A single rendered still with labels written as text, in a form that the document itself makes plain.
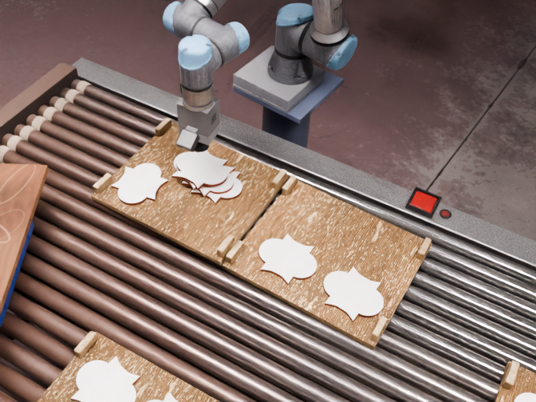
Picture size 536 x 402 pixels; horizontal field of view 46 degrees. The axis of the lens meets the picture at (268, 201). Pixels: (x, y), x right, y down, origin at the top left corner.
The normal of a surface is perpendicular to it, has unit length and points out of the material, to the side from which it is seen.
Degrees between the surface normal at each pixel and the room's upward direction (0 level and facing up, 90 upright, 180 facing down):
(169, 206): 0
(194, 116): 90
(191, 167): 0
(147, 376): 0
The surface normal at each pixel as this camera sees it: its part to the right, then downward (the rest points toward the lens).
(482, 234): 0.04, -0.66
